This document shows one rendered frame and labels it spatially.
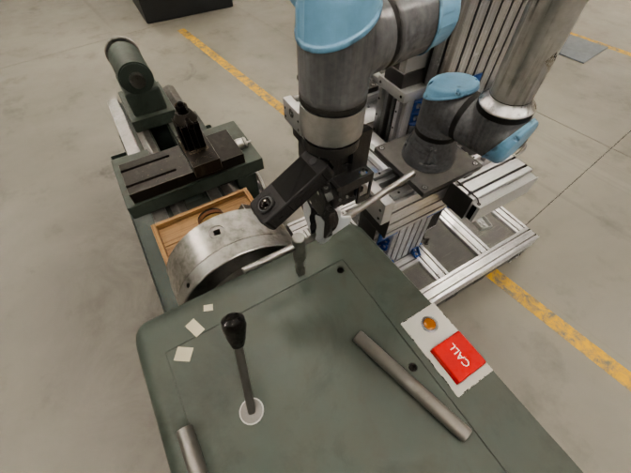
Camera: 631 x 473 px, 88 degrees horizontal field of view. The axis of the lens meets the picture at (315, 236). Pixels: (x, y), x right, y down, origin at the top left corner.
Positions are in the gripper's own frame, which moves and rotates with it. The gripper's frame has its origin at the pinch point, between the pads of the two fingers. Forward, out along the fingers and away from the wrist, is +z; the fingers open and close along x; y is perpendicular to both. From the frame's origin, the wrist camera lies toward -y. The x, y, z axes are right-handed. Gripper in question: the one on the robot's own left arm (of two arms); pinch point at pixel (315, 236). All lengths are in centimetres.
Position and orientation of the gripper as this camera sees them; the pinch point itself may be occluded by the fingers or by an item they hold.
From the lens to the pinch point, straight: 54.8
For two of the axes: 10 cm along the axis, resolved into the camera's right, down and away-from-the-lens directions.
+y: 8.6, -4.1, 3.1
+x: -5.2, -6.9, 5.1
